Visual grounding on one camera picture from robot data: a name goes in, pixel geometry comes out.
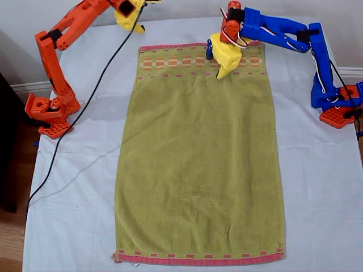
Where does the green towel with pink border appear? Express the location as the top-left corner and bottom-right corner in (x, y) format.
(109, 41), (287, 269)

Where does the pale blue table cover sheet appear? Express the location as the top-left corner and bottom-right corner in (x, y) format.
(22, 15), (363, 272)

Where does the dark wooden furniture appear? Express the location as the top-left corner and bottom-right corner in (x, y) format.
(0, 72), (32, 213)

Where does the black cable of blue arm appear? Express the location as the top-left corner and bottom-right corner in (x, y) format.
(328, 63), (363, 137)

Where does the black cable of red arm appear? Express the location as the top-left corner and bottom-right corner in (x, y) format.
(24, 5), (144, 227)

